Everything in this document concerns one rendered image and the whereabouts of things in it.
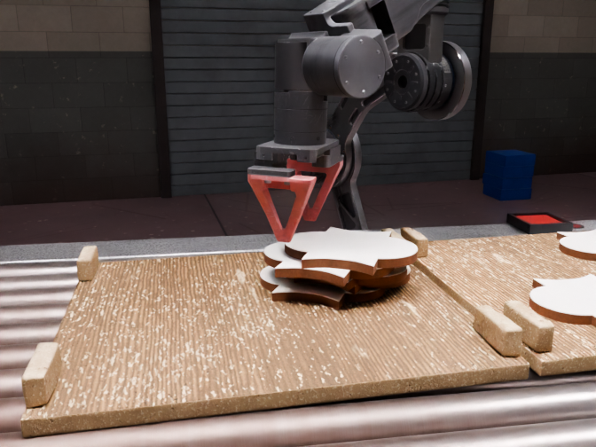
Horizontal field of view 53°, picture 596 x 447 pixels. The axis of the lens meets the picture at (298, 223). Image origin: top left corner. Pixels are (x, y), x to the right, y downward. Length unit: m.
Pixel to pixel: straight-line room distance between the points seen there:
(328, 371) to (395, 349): 0.07
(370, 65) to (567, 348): 0.31
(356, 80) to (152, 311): 0.31
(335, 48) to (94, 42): 4.81
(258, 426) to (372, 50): 0.34
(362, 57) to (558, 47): 6.21
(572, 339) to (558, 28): 6.20
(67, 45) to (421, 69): 4.15
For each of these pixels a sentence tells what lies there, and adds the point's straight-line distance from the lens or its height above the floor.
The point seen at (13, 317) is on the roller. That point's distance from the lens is 0.73.
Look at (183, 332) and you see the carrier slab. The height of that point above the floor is 0.94.
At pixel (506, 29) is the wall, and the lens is 6.40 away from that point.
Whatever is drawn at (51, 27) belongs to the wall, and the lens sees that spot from 5.36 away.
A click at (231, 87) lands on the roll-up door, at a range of 5.36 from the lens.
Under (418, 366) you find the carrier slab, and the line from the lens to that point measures 0.53.
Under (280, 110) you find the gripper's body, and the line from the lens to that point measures 0.63.
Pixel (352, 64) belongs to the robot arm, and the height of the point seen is 1.18.
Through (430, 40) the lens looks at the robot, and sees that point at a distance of 1.52.
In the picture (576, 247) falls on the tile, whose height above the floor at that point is 0.95.
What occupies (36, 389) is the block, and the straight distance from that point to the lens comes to 0.49.
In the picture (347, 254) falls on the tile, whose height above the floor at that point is 0.99.
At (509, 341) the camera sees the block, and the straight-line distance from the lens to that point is 0.55.
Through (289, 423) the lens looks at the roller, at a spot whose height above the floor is 0.92.
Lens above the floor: 1.19
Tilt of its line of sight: 16 degrees down
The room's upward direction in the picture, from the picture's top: straight up
